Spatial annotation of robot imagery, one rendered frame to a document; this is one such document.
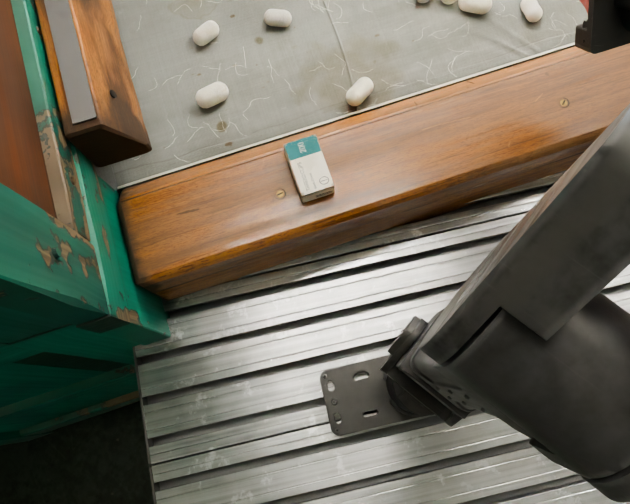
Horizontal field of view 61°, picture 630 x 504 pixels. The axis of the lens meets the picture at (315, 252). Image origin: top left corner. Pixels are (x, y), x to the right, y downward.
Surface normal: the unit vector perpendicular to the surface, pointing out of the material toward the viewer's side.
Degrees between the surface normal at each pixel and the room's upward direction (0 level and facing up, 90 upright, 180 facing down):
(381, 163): 0
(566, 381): 25
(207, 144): 0
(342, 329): 0
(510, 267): 45
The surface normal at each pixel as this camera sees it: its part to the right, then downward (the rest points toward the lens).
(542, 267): -0.47, 0.36
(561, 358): -0.18, -0.08
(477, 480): -0.04, -0.25
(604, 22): 0.21, 0.54
